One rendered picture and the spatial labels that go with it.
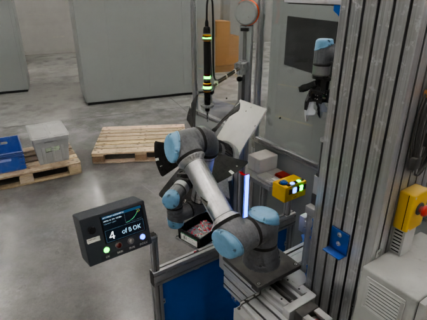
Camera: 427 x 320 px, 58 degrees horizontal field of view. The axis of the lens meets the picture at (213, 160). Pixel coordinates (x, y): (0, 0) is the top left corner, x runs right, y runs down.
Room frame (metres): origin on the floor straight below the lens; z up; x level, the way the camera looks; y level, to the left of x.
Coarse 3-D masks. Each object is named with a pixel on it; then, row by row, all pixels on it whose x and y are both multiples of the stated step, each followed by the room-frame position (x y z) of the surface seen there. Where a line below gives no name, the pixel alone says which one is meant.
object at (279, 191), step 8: (288, 176) 1.92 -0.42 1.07; (296, 176) 1.92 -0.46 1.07; (280, 184) 1.82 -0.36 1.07; (296, 184) 1.82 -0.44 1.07; (272, 192) 1.85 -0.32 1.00; (280, 192) 1.80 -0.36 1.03; (296, 192) 1.82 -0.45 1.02; (304, 192) 1.86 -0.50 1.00; (280, 200) 1.80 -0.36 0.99; (288, 200) 1.79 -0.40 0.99
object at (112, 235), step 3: (114, 228) 1.24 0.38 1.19; (105, 231) 1.22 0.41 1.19; (108, 231) 1.23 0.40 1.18; (111, 231) 1.23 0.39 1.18; (114, 231) 1.24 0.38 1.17; (117, 231) 1.24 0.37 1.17; (105, 234) 1.22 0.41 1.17; (108, 234) 1.22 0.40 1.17; (111, 234) 1.23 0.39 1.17; (114, 234) 1.24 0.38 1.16; (117, 234) 1.24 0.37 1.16; (105, 237) 1.22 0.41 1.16; (108, 237) 1.22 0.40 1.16; (111, 237) 1.23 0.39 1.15; (114, 237) 1.23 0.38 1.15; (117, 237) 1.24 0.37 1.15; (108, 240) 1.22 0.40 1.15; (111, 240) 1.22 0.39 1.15; (114, 240) 1.23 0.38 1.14
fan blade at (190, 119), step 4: (196, 96) 2.30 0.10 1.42; (196, 100) 2.27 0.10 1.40; (192, 104) 2.33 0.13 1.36; (192, 108) 2.31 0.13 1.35; (188, 112) 2.38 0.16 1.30; (192, 112) 2.27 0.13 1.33; (188, 116) 2.37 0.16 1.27; (192, 116) 2.26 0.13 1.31; (188, 120) 2.37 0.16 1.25; (192, 120) 2.25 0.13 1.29; (192, 124) 2.26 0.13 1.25
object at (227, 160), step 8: (216, 160) 1.89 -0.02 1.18; (224, 160) 1.89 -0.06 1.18; (232, 160) 1.88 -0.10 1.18; (240, 160) 1.87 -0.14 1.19; (216, 168) 1.82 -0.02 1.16; (224, 168) 1.81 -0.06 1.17; (232, 168) 1.81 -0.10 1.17; (240, 168) 1.80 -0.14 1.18; (216, 176) 1.77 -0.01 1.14; (224, 176) 1.76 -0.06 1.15
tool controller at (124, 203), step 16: (96, 208) 1.31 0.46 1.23; (112, 208) 1.28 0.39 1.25; (128, 208) 1.30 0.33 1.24; (144, 208) 1.33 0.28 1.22; (80, 224) 1.19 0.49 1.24; (96, 224) 1.22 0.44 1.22; (112, 224) 1.25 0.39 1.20; (128, 224) 1.28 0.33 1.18; (144, 224) 1.31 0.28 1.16; (80, 240) 1.22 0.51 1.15; (96, 240) 1.20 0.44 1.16; (144, 240) 1.29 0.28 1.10; (96, 256) 1.18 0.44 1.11; (112, 256) 1.21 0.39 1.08
